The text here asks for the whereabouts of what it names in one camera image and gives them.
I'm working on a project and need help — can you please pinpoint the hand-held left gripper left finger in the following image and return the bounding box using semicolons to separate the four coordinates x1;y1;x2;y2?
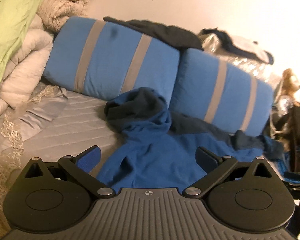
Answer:
22;145;115;197

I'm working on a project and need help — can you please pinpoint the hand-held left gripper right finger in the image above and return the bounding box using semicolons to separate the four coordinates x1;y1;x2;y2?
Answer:
184;146;278;198

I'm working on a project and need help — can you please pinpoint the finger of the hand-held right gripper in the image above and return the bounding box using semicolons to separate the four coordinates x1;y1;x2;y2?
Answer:
284;170;300;192

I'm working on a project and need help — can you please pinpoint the blue and grey fleece hoodie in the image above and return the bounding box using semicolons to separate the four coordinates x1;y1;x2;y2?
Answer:
97;87;283;193

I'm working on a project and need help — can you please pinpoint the grey quilted bedspread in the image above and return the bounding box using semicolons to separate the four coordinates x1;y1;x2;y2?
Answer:
0;80;125;240

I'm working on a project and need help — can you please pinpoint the grey lace-trimmed pillowcase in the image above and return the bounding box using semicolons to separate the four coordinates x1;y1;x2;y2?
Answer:
12;85;70;140

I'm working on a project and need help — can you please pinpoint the blue grey-striped pillow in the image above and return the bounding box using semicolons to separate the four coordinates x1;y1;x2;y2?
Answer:
169;49;274;134
44;16;182;103

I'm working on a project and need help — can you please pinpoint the brown teddy bear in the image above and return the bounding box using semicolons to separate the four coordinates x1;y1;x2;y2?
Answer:
277;69;300;110

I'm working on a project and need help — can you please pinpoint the silver patterned cushion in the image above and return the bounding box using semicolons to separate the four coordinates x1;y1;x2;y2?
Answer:
197;29;283;98

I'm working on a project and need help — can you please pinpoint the white quilted comforter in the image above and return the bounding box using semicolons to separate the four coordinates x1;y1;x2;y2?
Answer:
0;12;54;122

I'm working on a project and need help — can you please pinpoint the navy and white garment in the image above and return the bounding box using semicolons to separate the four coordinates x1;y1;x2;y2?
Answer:
200;29;274;64

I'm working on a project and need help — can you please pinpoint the black garment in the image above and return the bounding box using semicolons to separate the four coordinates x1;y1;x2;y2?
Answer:
104;17;204;52

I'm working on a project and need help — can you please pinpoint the beige knitted blanket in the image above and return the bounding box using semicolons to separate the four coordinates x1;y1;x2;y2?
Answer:
37;0;89;33

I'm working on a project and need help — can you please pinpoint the light green sheet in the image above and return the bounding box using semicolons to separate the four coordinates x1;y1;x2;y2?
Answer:
0;0;59;83

